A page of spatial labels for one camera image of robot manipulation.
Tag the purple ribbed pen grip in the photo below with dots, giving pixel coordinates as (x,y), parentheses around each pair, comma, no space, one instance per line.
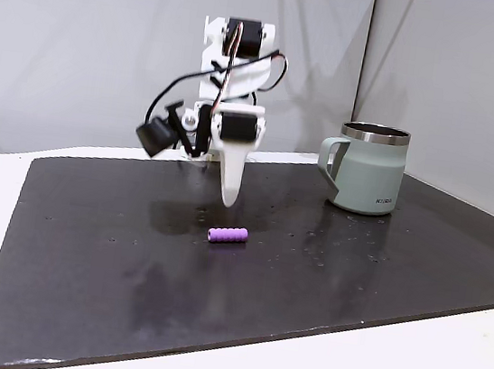
(227,235)

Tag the black table mat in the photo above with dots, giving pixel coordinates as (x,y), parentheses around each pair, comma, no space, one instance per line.
(197,287)

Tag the sage green steel mug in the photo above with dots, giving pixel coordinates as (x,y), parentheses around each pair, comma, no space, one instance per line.
(369,173)

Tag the black camera box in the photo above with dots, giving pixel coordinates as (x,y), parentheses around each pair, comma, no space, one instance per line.
(157,136)

